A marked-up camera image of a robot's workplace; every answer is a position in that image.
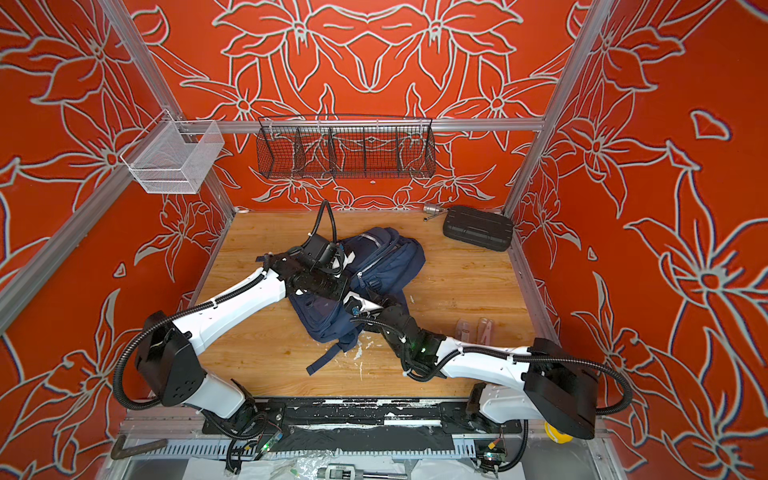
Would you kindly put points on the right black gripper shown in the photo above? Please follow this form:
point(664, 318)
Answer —
point(391, 307)

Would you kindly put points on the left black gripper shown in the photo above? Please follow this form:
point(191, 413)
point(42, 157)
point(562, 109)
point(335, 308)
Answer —
point(340, 291)

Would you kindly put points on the navy blue backpack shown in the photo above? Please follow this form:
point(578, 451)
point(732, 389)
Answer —
point(380, 263)

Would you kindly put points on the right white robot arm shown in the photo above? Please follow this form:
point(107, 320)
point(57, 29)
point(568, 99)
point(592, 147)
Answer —
point(541, 381)

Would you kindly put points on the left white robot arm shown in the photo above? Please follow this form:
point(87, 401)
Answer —
point(167, 350)

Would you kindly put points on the silver metal socket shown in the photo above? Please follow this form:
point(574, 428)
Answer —
point(432, 209)

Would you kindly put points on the black hard plastic case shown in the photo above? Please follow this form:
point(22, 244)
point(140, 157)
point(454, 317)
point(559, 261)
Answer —
point(488, 230)

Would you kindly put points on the yellow tape roll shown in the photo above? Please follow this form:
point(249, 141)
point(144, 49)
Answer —
point(556, 435)

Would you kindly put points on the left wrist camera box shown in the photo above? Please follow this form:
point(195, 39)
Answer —
point(318, 252)

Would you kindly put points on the black wire wall basket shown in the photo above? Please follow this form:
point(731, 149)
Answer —
point(352, 147)

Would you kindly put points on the white wire wall basket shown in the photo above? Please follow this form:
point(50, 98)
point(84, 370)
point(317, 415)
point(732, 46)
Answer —
point(170, 156)

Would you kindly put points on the rusty metal bracket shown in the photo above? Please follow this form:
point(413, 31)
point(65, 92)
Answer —
point(121, 451)

